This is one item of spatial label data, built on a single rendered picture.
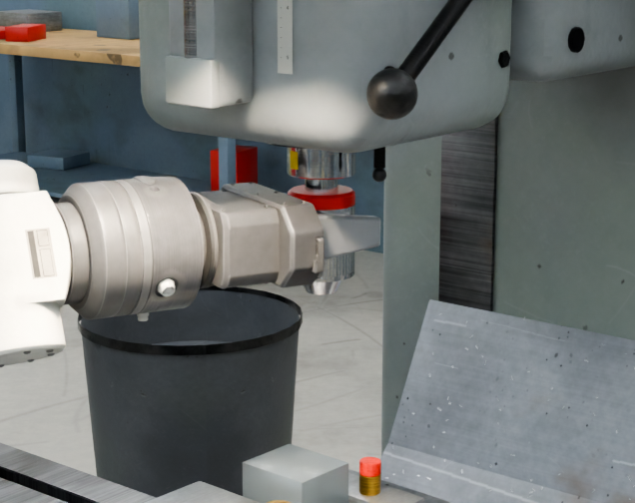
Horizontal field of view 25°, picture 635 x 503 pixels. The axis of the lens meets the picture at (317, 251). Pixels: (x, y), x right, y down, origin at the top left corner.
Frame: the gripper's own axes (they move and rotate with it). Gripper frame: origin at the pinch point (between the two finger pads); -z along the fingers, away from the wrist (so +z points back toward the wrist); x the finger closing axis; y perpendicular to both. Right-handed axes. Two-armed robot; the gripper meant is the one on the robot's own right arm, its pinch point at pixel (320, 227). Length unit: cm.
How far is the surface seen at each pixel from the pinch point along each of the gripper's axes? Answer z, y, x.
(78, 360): -109, 123, 355
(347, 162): -0.8, -4.9, -2.2
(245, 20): 8.7, -14.8, -5.5
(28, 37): -159, 32, 551
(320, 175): 1.2, -4.1, -2.1
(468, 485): -25.0, 29.5, 15.9
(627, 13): -23.5, -14.5, -3.5
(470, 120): -7.3, -8.0, -7.2
